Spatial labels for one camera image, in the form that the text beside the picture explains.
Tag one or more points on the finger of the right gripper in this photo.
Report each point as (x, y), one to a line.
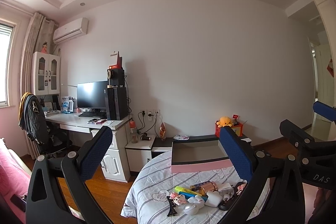
(325, 111)
(295, 135)

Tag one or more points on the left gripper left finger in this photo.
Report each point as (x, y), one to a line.
(45, 200)

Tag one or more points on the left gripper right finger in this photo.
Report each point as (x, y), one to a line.
(285, 203)

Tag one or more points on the white power adapter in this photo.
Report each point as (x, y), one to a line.
(213, 199)

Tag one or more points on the rose gold cylinder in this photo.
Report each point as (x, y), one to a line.
(208, 186)

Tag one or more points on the blue highlighter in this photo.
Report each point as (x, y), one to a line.
(196, 198)

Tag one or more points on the pink white brick figure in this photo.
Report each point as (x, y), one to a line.
(178, 199)

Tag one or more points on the yellow highlighter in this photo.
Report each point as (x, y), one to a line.
(185, 191)

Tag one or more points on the black hair clip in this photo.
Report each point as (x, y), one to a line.
(172, 211)

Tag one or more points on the pink brick donut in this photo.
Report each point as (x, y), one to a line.
(240, 187)

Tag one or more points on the pink bed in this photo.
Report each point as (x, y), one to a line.
(15, 179)

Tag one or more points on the red door decoration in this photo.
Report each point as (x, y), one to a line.
(330, 68)

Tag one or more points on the red cartoon storage box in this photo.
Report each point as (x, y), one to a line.
(238, 129)

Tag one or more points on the black office chair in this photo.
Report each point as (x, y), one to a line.
(50, 139)

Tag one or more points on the yellow octopus plush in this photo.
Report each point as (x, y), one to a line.
(224, 121)

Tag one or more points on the white computer desk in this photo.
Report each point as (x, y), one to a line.
(109, 139)

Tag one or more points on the pink storage box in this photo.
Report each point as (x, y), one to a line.
(198, 156)

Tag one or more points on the blue product box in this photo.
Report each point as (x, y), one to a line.
(67, 105)

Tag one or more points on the white bedside cabinet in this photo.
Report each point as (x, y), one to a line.
(138, 154)

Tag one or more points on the black keyboard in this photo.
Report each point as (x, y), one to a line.
(93, 114)

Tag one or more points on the patterned pouch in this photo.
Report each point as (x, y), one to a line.
(181, 137)

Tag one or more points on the orange cap bottle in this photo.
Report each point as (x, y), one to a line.
(133, 131)

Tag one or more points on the black computer monitor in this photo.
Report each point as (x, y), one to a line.
(91, 95)

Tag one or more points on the black low tv cabinet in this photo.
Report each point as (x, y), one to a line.
(160, 146)

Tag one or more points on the black computer tower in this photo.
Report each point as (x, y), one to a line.
(116, 103)

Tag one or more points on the orange snack bag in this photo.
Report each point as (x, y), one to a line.
(162, 131)

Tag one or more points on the white glass door cabinet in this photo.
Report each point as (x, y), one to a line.
(45, 74)

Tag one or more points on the black speaker box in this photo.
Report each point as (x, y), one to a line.
(116, 77)

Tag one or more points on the cartoon doll figure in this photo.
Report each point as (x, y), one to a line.
(45, 48)

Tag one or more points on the red paper bag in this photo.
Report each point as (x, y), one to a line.
(116, 60)

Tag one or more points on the wall power outlets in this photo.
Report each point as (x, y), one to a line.
(151, 114)

